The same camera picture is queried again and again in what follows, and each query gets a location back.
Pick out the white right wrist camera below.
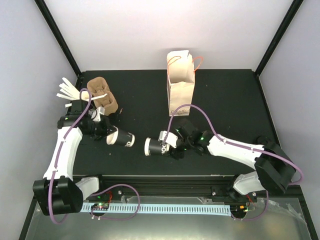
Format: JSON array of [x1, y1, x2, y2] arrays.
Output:
[[158, 130, 179, 148]]

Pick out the black aluminium front rail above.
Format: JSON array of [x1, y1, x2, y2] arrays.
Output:
[[73, 174, 303, 203]]

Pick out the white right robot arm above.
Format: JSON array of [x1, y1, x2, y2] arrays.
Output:
[[158, 119, 296, 202]]

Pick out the light blue slotted cable duct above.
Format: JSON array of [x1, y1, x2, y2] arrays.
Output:
[[80, 202, 231, 217]]

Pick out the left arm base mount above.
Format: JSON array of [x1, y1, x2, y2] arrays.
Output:
[[86, 187, 123, 202]]

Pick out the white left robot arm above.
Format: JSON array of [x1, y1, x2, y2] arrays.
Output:
[[32, 100, 117, 216]]

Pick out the black frame post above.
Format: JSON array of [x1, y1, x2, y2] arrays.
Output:
[[34, 0, 82, 77], [254, 0, 304, 77]]

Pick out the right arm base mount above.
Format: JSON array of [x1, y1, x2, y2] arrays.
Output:
[[210, 184, 250, 203]]

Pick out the black paper coffee cup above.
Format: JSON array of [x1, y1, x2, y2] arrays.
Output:
[[106, 128, 136, 148], [144, 137, 171, 157]]

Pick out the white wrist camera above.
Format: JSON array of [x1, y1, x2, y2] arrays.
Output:
[[158, 130, 179, 148], [89, 106, 105, 122]]

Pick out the cream bear-print paper bag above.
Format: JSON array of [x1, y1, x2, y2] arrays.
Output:
[[166, 50, 204, 117]]

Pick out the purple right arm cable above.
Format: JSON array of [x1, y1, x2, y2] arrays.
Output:
[[166, 104, 304, 222]]

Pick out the left black frame post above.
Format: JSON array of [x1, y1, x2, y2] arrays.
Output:
[[34, 0, 82, 77]]

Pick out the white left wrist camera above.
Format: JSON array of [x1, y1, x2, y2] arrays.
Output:
[[89, 106, 105, 122]]

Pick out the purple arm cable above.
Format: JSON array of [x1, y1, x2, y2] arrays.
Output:
[[48, 88, 140, 224], [166, 104, 304, 222]]

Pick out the white plastic stirrers bundle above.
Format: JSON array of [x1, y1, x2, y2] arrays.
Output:
[[56, 77, 111, 108]]

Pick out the right black frame post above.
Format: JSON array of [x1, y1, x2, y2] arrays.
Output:
[[254, 0, 304, 77]]

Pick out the stacked brown pulp cup carriers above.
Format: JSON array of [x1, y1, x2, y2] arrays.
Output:
[[87, 76, 119, 116]]

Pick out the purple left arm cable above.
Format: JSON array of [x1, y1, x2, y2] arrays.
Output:
[[48, 88, 140, 224]]

